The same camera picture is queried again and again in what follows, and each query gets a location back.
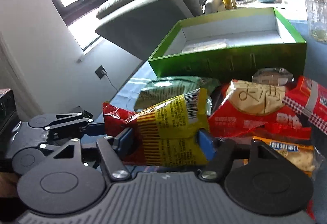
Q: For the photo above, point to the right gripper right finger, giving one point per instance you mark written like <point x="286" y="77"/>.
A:
<point x="219" y="154"/>

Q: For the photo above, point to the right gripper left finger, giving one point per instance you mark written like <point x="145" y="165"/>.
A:
<point x="111" y="149"/>

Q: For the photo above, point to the red cracker bag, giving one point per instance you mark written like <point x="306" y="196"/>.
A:
<point x="245" y="106"/>

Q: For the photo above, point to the red yellow chip bag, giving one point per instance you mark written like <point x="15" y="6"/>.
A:
<point x="163" y="134"/>

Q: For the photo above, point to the green snack bag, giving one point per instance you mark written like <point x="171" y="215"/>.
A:
<point x="161" y="89"/>

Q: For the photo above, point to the orange biscuit pack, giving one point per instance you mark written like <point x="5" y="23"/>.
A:
<point x="305" y="157"/>

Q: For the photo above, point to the brown round pastry packet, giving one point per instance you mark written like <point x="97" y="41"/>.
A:
<point x="276" y="76"/>

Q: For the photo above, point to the red checkered snack pack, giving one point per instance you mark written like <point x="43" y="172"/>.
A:
<point x="308" y="98"/>

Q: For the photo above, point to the green cardboard box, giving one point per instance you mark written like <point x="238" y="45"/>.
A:
<point x="258" y="38"/>

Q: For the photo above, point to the grey sofa armchair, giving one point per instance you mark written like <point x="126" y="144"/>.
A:
<point x="138" y="26"/>

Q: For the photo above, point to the white round table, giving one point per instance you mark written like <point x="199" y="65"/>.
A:
<point x="291" y="5"/>

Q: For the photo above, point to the glass pitcher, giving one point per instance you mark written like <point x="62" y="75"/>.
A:
<point x="316" y="16"/>

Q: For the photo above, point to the wall power socket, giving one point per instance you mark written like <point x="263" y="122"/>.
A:
<point x="100" y="72"/>

